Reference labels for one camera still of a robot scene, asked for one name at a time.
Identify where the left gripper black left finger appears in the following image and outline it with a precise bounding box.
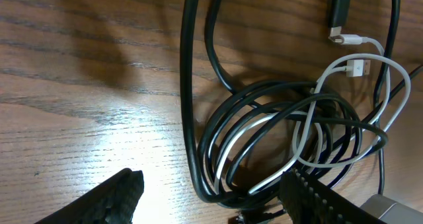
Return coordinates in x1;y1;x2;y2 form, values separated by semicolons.
36;168;144;224

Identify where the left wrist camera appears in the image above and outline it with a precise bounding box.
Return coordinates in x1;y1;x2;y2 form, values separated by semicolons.
360;194;423;224

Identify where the black USB cable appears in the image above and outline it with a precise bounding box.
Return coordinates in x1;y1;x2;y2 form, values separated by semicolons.
327;0;423;195
180;0;389;210

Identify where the white USB cable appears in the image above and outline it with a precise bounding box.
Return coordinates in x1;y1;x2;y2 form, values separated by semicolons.
213;34;412;196

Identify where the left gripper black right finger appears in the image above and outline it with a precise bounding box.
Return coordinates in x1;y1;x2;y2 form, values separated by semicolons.
279;169;382;224

